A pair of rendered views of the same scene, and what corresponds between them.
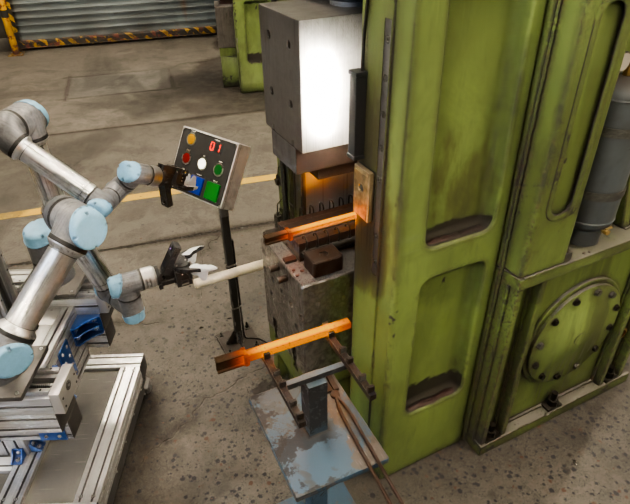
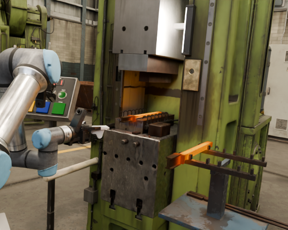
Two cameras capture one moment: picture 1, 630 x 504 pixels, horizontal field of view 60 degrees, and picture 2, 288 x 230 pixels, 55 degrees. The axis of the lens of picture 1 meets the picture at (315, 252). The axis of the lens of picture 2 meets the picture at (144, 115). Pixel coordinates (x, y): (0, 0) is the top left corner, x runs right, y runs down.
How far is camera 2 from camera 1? 1.28 m
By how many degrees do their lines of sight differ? 40
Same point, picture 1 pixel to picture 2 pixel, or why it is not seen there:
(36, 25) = not seen: outside the picture
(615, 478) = not seen: outside the picture
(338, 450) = (243, 221)
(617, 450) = not seen: outside the picture
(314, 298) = (162, 150)
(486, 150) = (233, 60)
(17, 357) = (1, 168)
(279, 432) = (200, 222)
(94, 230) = (56, 67)
